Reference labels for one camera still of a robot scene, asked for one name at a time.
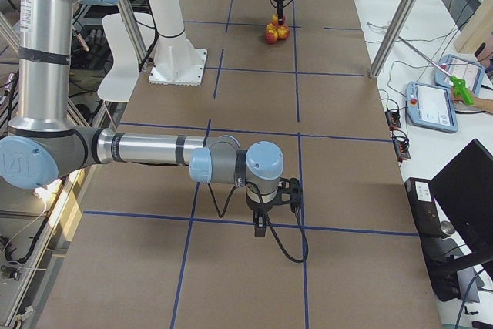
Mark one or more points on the near orange connector board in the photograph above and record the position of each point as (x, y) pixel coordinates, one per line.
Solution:
(401, 144)

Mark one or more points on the lone red yellow apple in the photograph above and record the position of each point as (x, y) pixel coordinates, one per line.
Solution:
(276, 21)

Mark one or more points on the teach pendant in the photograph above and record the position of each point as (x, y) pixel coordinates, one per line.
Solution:
(431, 107)
(472, 72)

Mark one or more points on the green grabber tool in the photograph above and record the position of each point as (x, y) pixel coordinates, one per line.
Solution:
(460, 88)

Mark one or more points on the near teach pendant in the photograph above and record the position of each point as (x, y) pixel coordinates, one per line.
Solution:
(431, 107)

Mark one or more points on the brown paper table cover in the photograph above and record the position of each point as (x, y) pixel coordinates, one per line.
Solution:
(156, 250)

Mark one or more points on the black monitor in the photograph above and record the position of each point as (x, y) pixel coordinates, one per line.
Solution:
(463, 190)

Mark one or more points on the grey aluminium frame post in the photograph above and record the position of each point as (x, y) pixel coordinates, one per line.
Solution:
(393, 31)

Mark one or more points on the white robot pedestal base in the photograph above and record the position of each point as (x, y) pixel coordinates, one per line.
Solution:
(176, 60)

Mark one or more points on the left front red yellow apple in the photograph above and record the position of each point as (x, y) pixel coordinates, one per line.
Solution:
(270, 28)

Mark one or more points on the black computer box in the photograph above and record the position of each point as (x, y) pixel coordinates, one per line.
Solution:
(449, 272)

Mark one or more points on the back red yellow apple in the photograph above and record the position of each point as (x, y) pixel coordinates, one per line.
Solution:
(283, 32)

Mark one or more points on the right front red apple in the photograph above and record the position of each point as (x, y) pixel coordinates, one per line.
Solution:
(271, 36)

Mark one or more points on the far teach pendant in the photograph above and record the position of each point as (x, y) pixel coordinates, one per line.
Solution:
(472, 72)

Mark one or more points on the white chair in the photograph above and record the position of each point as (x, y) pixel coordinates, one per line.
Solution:
(124, 75)

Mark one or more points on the orange connector board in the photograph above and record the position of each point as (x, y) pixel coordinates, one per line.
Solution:
(392, 113)
(401, 144)

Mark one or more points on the far orange connector board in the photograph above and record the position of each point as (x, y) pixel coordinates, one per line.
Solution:
(392, 113)

